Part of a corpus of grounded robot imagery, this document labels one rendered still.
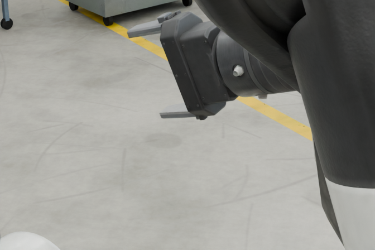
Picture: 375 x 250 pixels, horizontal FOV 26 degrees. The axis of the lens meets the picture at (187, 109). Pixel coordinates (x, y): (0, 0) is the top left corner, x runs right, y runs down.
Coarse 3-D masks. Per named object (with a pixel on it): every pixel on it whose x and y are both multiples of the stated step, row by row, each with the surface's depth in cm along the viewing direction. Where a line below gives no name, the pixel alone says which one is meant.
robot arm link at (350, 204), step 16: (336, 192) 26; (352, 192) 25; (368, 192) 24; (336, 208) 26; (352, 208) 25; (368, 208) 24; (352, 224) 25; (368, 224) 24; (352, 240) 26; (368, 240) 25
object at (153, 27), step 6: (168, 12) 92; (162, 18) 91; (144, 24) 95; (150, 24) 94; (156, 24) 92; (132, 30) 95; (138, 30) 94; (144, 30) 93; (150, 30) 92; (156, 30) 92; (132, 36) 95; (138, 36) 94
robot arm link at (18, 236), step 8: (16, 232) 44; (24, 232) 44; (0, 240) 44; (8, 240) 43; (16, 240) 43; (24, 240) 43; (32, 240) 43; (40, 240) 43; (48, 240) 44; (0, 248) 42; (8, 248) 42; (16, 248) 42; (24, 248) 42; (32, 248) 43; (40, 248) 43; (48, 248) 43; (56, 248) 43
